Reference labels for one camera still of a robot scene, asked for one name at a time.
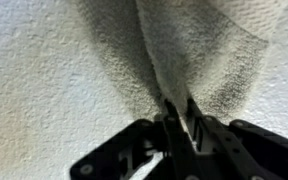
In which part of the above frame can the white towel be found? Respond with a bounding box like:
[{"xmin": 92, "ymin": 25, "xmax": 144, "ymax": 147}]
[{"xmin": 73, "ymin": 0, "xmax": 285, "ymax": 123}]

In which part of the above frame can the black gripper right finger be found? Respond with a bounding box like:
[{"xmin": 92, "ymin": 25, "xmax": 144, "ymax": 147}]
[{"xmin": 185, "ymin": 97, "xmax": 288, "ymax": 180}]

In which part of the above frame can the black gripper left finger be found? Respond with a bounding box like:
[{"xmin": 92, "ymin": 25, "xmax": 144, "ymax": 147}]
[{"xmin": 69, "ymin": 98, "xmax": 199, "ymax": 180}]

